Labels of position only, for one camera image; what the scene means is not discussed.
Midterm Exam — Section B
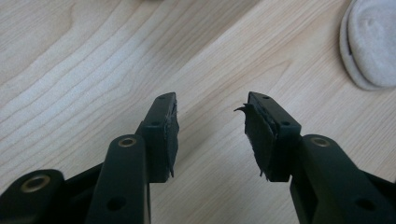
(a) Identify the pale beige sock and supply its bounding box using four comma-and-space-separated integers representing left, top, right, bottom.
339, 0, 396, 91

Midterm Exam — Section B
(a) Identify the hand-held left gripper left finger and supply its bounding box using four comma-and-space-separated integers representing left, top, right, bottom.
136, 91, 180, 184

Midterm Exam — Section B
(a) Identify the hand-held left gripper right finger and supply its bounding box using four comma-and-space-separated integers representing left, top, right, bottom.
233, 91, 303, 183

